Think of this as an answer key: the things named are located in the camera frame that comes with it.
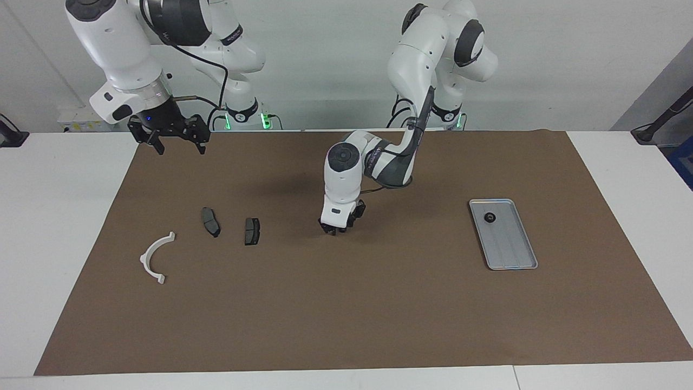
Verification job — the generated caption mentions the brown table mat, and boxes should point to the brown table mat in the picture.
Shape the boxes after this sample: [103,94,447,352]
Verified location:
[34,129,693,376]

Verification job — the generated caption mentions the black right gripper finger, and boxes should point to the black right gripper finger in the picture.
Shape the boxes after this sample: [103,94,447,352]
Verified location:
[186,114,212,156]
[127,119,166,157]

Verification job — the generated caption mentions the black base cable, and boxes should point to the black base cable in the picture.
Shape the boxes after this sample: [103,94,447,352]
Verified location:
[387,96,412,129]
[207,106,231,132]

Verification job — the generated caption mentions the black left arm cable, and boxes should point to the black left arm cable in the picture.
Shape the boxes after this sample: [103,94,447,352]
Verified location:
[362,176,415,192]

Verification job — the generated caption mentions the black clamp stand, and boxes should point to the black clamp stand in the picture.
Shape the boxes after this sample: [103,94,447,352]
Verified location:
[0,113,29,148]

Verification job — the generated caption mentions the black angled stand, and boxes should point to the black angled stand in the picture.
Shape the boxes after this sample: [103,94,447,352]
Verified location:
[631,87,693,146]

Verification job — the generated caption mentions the black left base cable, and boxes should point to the black left base cable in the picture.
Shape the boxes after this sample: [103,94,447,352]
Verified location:
[387,96,412,129]

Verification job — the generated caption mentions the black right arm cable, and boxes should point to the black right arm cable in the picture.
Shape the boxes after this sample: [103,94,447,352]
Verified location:
[140,0,228,109]

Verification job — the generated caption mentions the silver metal tray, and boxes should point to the silver metal tray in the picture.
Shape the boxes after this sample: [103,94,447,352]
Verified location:
[468,198,539,271]

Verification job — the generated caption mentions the elongated dark brake pad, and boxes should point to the elongated dark brake pad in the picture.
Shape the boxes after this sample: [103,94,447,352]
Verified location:
[201,207,221,238]

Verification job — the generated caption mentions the blue box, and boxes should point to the blue box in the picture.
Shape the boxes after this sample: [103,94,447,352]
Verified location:
[667,149,693,191]

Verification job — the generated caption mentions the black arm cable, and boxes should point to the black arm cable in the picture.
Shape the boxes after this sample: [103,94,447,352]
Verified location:
[362,176,415,192]
[140,0,228,109]

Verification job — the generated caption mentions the white semicircular bracket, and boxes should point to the white semicircular bracket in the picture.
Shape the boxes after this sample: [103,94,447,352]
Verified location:
[140,232,176,285]

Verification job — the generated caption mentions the black right base cable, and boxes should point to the black right base cable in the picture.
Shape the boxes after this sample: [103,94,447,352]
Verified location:
[207,106,231,132]

